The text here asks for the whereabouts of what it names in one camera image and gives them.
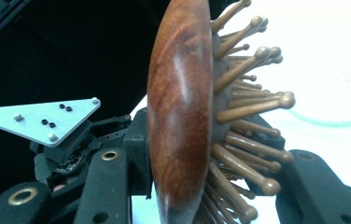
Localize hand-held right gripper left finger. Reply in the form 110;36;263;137
73;147;132;224

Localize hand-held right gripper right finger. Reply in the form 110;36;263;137
274;148;351;224

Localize wooden paddle hairbrush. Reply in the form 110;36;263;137
146;0;297;224

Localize black curtain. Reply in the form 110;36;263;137
0;0;177;206

